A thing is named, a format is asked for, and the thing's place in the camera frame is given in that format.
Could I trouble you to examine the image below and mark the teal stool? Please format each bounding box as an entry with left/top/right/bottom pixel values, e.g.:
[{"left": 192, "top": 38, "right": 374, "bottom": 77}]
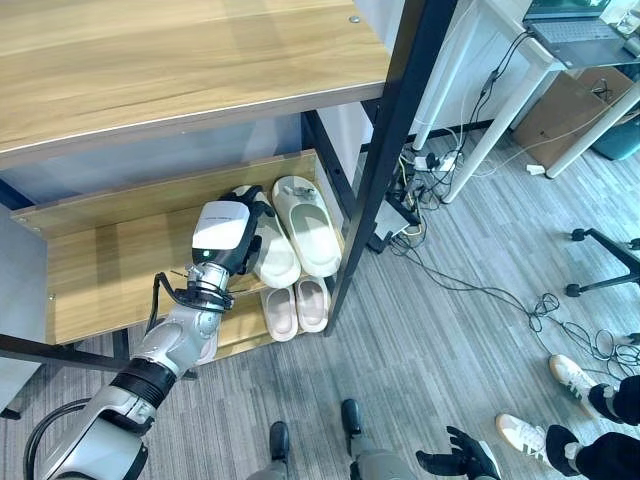
[{"left": 591, "top": 118, "right": 640, "bottom": 162}]

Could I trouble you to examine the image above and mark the robot silver leg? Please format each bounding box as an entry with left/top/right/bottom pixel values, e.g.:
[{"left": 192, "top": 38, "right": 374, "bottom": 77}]
[
  {"left": 348, "top": 438, "right": 417, "bottom": 480},
  {"left": 246, "top": 458, "right": 290, "bottom": 480}
]

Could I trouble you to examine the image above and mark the black metal rack frame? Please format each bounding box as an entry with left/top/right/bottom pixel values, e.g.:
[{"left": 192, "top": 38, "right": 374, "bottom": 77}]
[{"left": 0, "top": 0, "right": 462, "bottom": 421}]

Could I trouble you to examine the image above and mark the black hanging table cable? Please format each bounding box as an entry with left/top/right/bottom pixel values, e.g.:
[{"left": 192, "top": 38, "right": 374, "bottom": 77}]
[{"left": 468, "top": 28, "right": 532, "bottom": 129}]

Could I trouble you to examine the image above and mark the robot dark foot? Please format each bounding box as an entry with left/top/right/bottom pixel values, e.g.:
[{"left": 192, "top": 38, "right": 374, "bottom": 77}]
[
  {"left": 268, "top": 420, "right": 291, "bottom": 464},
  {"left": 340, "top": 398, "right": 363, "bottom": 444}
]

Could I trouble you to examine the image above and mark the white frame table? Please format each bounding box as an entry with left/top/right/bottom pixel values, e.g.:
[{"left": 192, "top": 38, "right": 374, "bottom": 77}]
[{"left": 409, "top": 0, "right": 640, "bottom": 205}]

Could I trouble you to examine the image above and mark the robot left silver leg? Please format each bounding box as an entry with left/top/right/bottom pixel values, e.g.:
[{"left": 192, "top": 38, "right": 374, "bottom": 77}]
[{"left": 246, "top": 458, "right": 290, "bottom": 480}]

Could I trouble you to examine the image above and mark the person's leg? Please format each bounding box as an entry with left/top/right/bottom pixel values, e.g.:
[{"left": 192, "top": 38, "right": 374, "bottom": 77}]
[
  {"left": 544, "top": 423, "right": 640, "bottom": 480},
  {"left": 586, "top": 373, "right": 640, "bottom": 427}
]

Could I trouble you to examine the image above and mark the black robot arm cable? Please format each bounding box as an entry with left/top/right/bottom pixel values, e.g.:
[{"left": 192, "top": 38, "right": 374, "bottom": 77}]
[{"left": 21, "top": 397, "right": 104, "bottom": 480}]

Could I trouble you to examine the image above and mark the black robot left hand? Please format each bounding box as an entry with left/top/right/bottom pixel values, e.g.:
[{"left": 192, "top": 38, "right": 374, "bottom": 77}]
[{"left": 191, "top": 184, "right": 277, "bottom": 276}]

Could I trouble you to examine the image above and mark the wooden rack shelf board, widest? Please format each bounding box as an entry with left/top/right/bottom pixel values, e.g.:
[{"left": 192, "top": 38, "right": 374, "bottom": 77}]
[{"left": 0, "top": 0, "right": 427, "bottom": 172}]

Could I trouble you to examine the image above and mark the grey flat device box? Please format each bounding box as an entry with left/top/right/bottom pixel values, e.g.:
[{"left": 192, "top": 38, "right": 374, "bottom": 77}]
[{"left": 371, "top": 198, "right": 417, "bottom": 242}]

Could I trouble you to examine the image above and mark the robot right dark foot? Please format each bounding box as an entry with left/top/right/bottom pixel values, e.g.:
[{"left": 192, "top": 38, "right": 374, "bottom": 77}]
[{"left": 340, "top": 398, "right": 363, "bottom": 444}]

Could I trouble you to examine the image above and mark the clear glass cup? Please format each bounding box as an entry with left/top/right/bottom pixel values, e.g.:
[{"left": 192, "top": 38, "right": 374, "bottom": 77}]
[{"left": 611, "top": 3, "right": 640, "bottom": 37}]

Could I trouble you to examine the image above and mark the long black floor cable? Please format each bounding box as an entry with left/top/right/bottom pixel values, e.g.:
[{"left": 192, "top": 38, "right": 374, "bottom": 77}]
[{"left": 392, "top": 232, "right": 640, "bottom": 382}]

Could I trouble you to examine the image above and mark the white slipper with charm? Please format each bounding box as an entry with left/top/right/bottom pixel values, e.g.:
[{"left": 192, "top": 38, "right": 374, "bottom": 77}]
[{"left": 271, "top": 175, "right": 344, "bottom": 278}]

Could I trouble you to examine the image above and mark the person's white sneaker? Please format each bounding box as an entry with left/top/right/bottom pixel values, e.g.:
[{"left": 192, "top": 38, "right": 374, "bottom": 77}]
[
  {"left": 547, "top": 353, "right": 600, "bottom": 417},
  {"left": 494, "top": 412, "right": 552, "bottom": 464}
]

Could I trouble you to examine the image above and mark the black stand with casters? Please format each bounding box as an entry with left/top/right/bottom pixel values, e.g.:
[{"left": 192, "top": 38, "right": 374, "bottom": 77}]
[{"left": 564, "top": 226, "right": 640, "bottom": 299}]

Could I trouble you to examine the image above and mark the white slipper plain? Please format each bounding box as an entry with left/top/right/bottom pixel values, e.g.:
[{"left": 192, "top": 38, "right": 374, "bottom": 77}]
[{"left": 219, "top": 184, "right": 303, "bottom": 290}]

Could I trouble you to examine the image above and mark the white floor cable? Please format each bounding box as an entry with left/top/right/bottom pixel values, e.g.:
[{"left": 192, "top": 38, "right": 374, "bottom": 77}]
[{"left": 468, "top": 112, "right": 640, "bottom": 177}]

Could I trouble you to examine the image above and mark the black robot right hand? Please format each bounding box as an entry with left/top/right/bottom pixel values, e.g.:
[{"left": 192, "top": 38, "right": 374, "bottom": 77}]
[{"left": 415, "top": 425, "right": 502, "bottom": 480}]

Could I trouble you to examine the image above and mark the wooden rack shelf with lip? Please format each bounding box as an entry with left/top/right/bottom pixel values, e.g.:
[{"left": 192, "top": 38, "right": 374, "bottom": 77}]
[{"left": 9, "top": 148, "right": 347, "bottom": 347}]

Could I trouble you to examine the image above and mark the robot right silver leg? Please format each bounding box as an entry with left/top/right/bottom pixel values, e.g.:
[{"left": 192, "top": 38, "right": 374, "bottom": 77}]
[{"left": 348, "top": 438, "right": 417, "bottom": 480}]

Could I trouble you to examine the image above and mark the grey laptop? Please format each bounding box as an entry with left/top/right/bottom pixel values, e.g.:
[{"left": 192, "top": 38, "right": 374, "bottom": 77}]
[{"left": 521, "top": 0, "right": 632, "bottom": 69}]

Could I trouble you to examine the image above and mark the wooden rack shelf, lowest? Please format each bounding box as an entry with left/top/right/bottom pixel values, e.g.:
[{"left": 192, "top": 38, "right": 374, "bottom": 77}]
[{"left": 213, "top": 292, "right": 304, "bottom": 362}]

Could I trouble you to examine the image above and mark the robot left dark foot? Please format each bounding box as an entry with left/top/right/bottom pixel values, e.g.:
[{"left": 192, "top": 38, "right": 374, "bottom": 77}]
[{"left": 268, "top": 420, "right": 291, "bottom": 464}]

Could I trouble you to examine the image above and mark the white power strip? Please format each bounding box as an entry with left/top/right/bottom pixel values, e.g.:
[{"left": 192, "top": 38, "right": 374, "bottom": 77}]
[{"left": 411, "top": 151, "right": 459, "bottom": 174}]

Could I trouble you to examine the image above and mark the grey cabinet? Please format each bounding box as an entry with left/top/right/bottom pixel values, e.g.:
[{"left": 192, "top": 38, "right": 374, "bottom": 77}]
[{"left": 0, "top": 355, "right": 45, "bottom": 422}]

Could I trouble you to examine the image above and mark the cardboard box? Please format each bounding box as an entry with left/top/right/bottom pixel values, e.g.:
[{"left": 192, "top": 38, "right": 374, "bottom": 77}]
[{"left": 511, "top": 66, "right": 637, "bottom": 172}]

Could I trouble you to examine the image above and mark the pink slipper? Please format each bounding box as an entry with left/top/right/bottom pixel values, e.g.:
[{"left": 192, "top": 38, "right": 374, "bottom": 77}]
[
  {"left": 259, "top": 285, "right": 301, "bottom": 344},
  {"left": 294, "top": 276, "right": 333, "bottom": 334},
  {"left": 192, "top": 327, "right": 222, "bottom": 369}
]

